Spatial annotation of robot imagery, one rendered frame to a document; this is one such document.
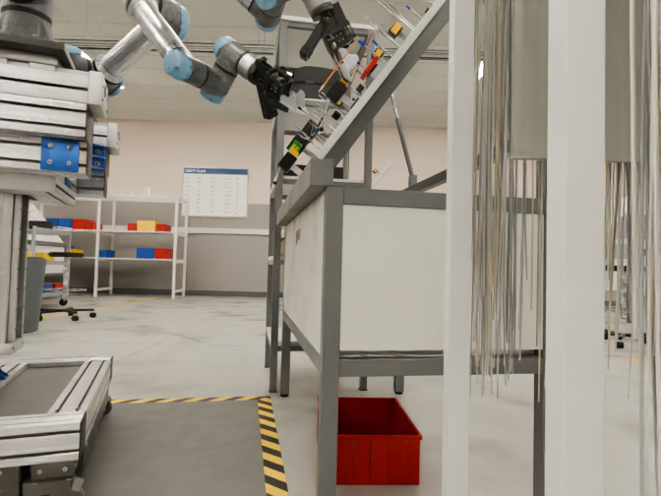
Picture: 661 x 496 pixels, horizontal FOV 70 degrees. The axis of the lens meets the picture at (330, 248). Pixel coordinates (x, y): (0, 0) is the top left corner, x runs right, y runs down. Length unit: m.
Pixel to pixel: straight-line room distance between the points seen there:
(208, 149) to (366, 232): 8.37
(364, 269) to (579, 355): 0.77
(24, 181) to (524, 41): 1.29
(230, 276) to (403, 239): 7.97
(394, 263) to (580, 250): 0.77
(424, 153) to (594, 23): 8.87
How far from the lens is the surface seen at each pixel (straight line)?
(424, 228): 1.15
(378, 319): 1.12
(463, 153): 0.71
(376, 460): 1.46
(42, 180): 1.56
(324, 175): 1.10
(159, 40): 1.59
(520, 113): 0.77
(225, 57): 1.55
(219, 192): 9.14
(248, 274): 8.95
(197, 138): 9.50
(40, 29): 1.56
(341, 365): 1.11
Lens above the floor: 0.62
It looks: 2 degrees up
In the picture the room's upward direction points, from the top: 1 degrees clockwise
